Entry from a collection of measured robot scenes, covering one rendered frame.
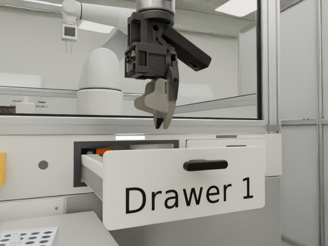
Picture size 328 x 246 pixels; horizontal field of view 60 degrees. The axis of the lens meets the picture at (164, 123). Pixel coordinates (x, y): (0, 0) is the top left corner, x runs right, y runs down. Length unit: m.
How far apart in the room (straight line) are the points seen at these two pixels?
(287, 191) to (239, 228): 1.75
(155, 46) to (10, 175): 0.44
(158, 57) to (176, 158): 0.19
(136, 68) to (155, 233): 0.50
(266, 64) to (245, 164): 0.58
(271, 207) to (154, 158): 0.70
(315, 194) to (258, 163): 1.99
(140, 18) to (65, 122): 0.33
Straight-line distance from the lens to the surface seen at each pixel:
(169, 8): 0.56
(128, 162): 0.41
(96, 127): 0.75
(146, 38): 0.54
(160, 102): 0.52
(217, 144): 0.87
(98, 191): 0.54
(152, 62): 0.52
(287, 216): 2.78
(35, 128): 0.73
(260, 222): 1.05
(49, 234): 0.51
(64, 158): 0.74
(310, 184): 2.54
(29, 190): 0.74
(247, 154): 0.52
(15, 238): 0.48
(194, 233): 0.90
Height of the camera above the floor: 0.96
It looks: 1 degrees up
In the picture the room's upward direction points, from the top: straight up
